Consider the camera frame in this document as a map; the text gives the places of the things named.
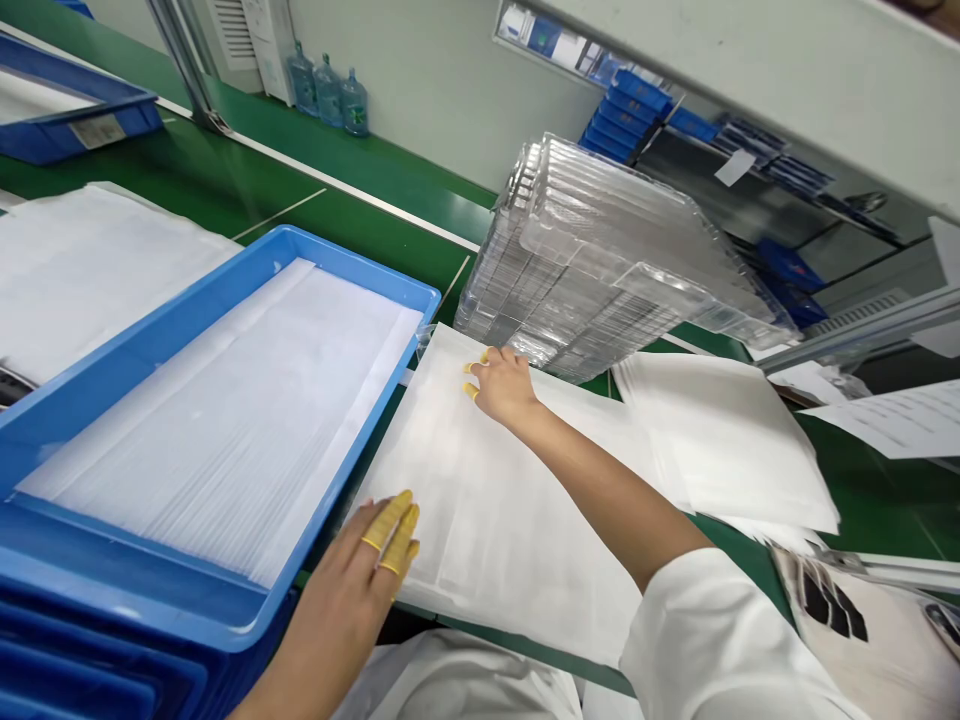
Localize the person's left hand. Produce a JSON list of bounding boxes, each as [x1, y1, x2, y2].
[[296, 490, 421, 648]]

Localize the person's right hand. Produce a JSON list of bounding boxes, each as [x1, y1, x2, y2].
[[462, 345, 545, 425]]

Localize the large white foam bag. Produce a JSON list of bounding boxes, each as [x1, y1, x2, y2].
[[341, 322, 655, 669]]

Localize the stack of clear plastic trays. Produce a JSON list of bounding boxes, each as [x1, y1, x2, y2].
[[452, 132, 801, 386]]

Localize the person's body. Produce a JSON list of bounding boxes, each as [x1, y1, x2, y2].
[[350, 627, 624, 720]]

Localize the stack of white foam sheets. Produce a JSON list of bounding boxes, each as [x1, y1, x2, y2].
[[14, 257, 426, 591]]

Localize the pile of white foam bags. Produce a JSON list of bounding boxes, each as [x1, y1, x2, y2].
[[610, 350, 842, 538]]

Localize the large blue plastic tray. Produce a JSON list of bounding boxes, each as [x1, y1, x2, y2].
[[0, 224, 442, 655]]

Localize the stack of blue trays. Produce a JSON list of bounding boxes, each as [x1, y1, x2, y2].
[[0, 577, 305, 720]]

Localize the white paper tag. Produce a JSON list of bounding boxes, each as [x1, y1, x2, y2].
[[713, 147, 754, 186]]

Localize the blue water bottle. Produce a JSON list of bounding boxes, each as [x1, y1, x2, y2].
[[312, 52, 343, 123], [287, 41, 317, 115], [340, 67, 371, 139]]

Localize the shelf with blue bins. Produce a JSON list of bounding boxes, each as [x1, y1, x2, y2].
[[577, 65, 913, 333]]

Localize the printed paper document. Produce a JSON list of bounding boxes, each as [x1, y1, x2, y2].
[[797, 380, 960, 461]]

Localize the heap of white foam material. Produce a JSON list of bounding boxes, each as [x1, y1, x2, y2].
[[0, 181, 246, 393]]

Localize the white overhead beam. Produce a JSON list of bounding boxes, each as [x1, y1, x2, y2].
[[517, 0, 960, 205]]

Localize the white standing cabinet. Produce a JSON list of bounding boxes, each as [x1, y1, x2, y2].
[[200, 0, 301, 108]]

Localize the blue bin with label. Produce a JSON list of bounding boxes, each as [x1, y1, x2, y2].
[[0, 32, 163, 167]]

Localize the wall notice boards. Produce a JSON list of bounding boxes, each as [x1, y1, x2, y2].
[[493, 0, 610, 81]]

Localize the aluminium profile rail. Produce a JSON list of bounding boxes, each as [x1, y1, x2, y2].
[[752, 283, 960, 378]]

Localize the metal frame post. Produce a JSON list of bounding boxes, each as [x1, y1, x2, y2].
[[144, 0, 228, 135]]

